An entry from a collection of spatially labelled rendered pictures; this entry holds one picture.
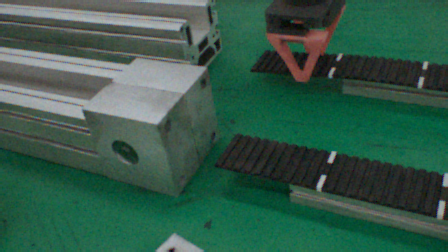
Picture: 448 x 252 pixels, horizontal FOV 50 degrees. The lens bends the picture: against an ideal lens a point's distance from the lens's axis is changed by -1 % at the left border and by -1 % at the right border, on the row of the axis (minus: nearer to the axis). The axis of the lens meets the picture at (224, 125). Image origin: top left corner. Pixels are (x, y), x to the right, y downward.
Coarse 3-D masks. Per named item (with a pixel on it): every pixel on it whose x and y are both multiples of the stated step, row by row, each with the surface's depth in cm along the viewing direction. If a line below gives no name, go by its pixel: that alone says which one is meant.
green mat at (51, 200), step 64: (256, 0) 85; (384, 0) 78; (256, 128) 56; (320, 128) 54; (384, 128) 53; (0, 192) 53; (64, 192) 52; (128, 192) 50; (192, 192) 49; (256, 192) 48
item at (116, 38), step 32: (0, 0) 84; (32, 0) 80; (64, 0) 77; (96, 0) 74; (128, 0) 71; (160, 0) 68; (192, 0) 67; (0, 32) 77; (32, 32) 73; (64, 32) 70; (96, 32) 69; (128, 32) 64; (160, 32) 62; (192, 32) 68; (128, 64) 68; (192, 64) 65
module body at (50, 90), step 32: (0, 64) 61; (32, 64) 58; (64, 64) 57; (96, 64) 56; (0, 96) 53; (32, 96) 52; (64, 96) 51; (0, 128) 58; (32, 128) 53; (64, 128) 50; (64, 160) 54; (96, 160) 51
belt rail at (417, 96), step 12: (348, 84) 59; (360, 84) 58; (372, 84) 56; (384, 84) 56; (372, 96) 57; (384, 96) 57; (396, 96) 56; (408, 96) 55; (420, 96) 55; (432, 96) 55; (444, 96) 54
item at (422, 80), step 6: (426, 66) 55; (432, 66) 55; (438, 66) 55; (420, 72) 55; (426, 72) 54; (432, 72) 54; (420, 78) 53; (426, 78) 54; (432, 78) 53; (420, 84) 53; (426, 84) 53; (432, 84) 52; (432, 90) 52
